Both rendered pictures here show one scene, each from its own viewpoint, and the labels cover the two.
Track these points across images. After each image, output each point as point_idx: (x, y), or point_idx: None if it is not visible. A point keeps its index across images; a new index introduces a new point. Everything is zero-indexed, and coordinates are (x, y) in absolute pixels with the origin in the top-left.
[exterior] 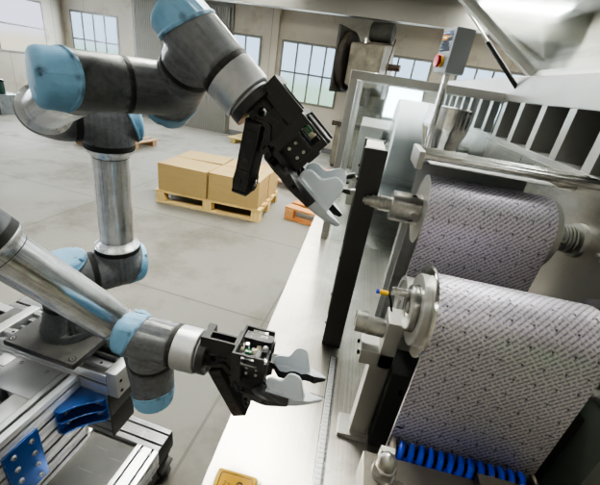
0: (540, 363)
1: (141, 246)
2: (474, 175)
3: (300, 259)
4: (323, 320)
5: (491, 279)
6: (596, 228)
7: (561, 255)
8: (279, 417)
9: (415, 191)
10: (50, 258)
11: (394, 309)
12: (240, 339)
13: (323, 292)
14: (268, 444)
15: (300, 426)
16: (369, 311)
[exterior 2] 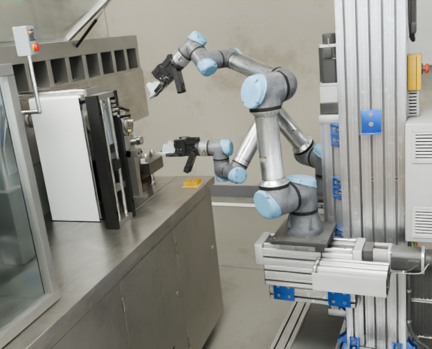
0: None
1: (259, 190)
2: (52, 104)
3: (113, 264)
4: (126, 224)
5: None
6: None
7: (29, 131)
8: (171, 196)
9: (79, 117)
10: (253, 120)
11: (126, 136)
12: (185, 138)
13: (111, 239)
14: (177, 192)
15: (163, 195)
16: (82, 233)
